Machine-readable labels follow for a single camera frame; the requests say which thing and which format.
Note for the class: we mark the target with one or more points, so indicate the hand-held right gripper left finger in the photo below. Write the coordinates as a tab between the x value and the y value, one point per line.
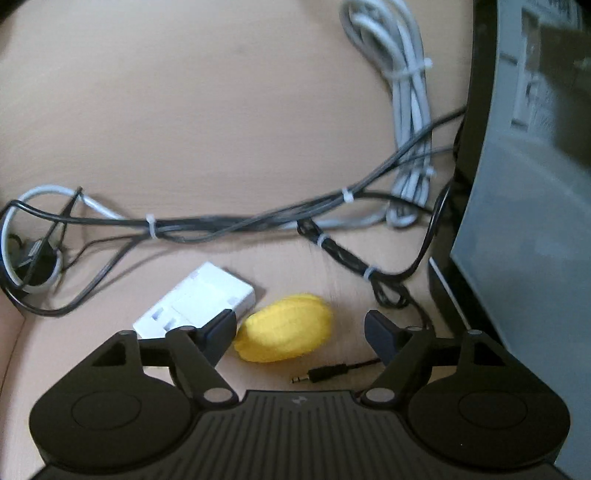
222	330

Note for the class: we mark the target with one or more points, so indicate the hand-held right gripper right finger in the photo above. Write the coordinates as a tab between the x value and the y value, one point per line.
376	332

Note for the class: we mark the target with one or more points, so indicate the yellow plush toy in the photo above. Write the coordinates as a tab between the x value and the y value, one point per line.
286	330

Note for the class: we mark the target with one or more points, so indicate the wooden desktop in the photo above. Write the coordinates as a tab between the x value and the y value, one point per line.
184	115

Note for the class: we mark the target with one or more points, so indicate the white power adapter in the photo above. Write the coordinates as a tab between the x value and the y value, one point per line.
198	295

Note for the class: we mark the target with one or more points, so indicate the black monitor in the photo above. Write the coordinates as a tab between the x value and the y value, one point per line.
531	207

